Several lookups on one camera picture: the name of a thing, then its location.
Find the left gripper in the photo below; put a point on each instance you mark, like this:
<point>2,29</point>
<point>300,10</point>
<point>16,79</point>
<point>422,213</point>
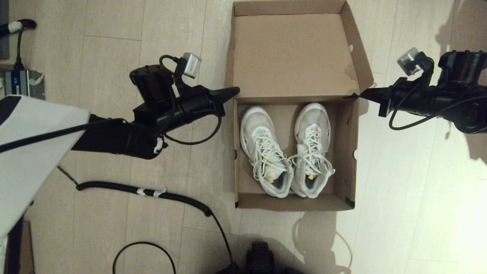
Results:
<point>190,106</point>

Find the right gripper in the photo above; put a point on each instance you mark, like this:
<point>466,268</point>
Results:
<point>414,101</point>

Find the white sneaker black side mark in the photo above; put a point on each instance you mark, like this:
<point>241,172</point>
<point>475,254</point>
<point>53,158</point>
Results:
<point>257,121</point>

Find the white sneaker tan toe edge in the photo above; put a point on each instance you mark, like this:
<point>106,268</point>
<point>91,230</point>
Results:
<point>314,118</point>

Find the brown cardboard shoe box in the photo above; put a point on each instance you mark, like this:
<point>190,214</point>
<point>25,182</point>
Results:
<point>289,53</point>

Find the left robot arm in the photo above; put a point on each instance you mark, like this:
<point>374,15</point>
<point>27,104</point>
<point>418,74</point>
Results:
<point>30,152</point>

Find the small brown cardboard box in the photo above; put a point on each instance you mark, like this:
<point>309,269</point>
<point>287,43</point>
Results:
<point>28,247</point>

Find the black ridged robot part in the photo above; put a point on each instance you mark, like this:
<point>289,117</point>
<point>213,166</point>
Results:
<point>260,258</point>

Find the grey power supply unit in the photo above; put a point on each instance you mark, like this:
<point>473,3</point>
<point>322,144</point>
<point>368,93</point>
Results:
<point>23,82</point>

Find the dark flat panel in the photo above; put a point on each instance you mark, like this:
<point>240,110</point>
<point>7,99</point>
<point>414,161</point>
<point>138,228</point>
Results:
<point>3,30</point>

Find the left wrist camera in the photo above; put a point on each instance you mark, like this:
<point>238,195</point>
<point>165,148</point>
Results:
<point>191,65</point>

